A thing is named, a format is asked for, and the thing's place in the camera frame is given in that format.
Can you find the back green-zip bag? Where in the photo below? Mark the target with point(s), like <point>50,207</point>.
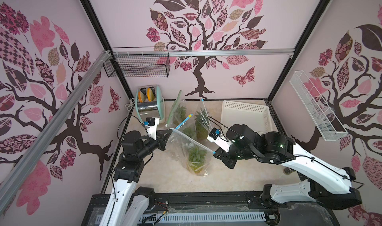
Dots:
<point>179,101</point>

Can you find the white wire wall shelf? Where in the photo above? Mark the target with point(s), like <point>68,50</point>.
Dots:
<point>320,111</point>

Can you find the mint green toaster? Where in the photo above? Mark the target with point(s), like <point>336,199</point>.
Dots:
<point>149,102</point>

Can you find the middle blue-zip bag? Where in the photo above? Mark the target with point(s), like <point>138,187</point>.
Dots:
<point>188,122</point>

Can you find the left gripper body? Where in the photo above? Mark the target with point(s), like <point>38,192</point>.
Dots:
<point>158,143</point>

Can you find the back right zip bag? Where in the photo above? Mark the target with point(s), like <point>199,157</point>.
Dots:
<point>201,104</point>

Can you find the zip-top bag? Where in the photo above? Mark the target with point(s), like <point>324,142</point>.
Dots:
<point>179,145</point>

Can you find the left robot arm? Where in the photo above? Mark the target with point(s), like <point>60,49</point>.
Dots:
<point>127,202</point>

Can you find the aluminium rail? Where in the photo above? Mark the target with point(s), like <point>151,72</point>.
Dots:
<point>210,52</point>
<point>29,160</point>

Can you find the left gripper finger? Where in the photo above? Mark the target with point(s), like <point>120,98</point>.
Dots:
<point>162,132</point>
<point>166,137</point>

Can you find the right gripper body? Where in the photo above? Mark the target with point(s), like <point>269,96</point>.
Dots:
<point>225,157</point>

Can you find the aluminium rail back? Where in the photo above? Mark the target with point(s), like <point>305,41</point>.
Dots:
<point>210,52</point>

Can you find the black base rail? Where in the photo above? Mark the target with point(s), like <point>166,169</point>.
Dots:
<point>289,214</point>

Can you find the aluminium rail left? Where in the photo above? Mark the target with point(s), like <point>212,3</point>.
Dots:
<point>29,160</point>

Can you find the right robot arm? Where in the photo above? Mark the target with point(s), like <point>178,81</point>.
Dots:
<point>327,185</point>

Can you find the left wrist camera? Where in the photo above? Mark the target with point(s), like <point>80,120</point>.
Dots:
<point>151,124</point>

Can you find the white vent strip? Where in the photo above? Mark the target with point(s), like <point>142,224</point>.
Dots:
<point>194,218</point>

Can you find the black wire wall basket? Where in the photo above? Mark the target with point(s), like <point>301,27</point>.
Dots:
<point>138,62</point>

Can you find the white plastic basket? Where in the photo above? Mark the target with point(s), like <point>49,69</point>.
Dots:
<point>256,117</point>

